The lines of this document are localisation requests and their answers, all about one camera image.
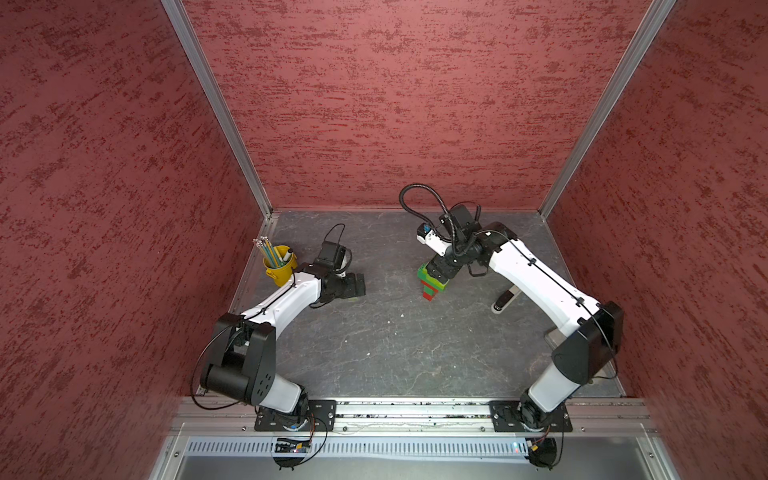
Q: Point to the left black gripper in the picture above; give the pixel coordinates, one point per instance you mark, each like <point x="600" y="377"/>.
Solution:
<point x="351" y="291"/>

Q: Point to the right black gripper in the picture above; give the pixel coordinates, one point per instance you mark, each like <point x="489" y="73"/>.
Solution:
<point x="437" y="264"/>

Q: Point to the lime long lego brick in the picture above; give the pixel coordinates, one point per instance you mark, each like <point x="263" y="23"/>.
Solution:
<point x="423" y="271"/>

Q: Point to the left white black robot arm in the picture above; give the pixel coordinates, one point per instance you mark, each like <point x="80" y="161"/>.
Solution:
<point x="240" y="361"/>

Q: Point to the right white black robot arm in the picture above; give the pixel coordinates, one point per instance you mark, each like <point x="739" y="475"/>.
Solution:
<point x="592" y="330"/>

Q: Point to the yellow pencil cup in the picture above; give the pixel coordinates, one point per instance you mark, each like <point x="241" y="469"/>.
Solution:
<point x="281" y="276"/>

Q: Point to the grey eraser block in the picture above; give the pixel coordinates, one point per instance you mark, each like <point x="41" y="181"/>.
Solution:
<point x="554" y="338"/>

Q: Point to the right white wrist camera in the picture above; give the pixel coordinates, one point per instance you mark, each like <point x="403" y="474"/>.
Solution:
<point x="429" y="237"/>

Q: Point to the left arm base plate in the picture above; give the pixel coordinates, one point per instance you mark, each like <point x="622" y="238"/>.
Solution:
<point x="309" y="415"/>

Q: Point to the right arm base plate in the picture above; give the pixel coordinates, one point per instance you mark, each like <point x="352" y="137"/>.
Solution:
<point x="513" y="416"/>

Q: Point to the aluminium rail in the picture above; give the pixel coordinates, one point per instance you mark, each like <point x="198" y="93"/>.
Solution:
<point x="401" y="416"/>

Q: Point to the white perforated cable duct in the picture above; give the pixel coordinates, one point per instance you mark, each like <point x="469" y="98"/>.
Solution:
<point x="420" y="448"/>

